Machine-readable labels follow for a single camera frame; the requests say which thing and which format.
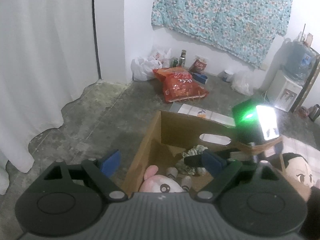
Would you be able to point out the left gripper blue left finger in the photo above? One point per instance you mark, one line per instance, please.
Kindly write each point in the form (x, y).
(110, 163)

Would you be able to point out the white water dispenser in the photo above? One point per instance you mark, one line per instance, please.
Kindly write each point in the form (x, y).
(280, 90)

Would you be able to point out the white curtain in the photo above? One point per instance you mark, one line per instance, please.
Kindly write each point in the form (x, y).
(47, 60)

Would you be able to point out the blue water jug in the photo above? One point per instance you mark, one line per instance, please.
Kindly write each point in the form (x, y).
(299, 62)

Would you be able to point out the black-haired red-dress plush doll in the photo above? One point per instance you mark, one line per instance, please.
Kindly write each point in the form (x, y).
(299, 174)

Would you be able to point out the pink round plush toy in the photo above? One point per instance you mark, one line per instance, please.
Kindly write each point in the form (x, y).
(157, 183)

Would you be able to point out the white plastic bag on floor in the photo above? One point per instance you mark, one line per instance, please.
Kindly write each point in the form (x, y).
(243, 83)

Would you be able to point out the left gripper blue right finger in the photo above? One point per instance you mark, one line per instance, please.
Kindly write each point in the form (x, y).
(213, 163)

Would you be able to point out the floral teal wall cloth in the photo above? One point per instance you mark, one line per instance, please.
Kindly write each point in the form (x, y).
(244, 28)

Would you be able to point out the red snack bag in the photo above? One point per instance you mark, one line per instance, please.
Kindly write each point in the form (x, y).
(178, 85)

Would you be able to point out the green patterned scrunchie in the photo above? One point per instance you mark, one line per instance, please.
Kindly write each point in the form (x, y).
(190, 164)

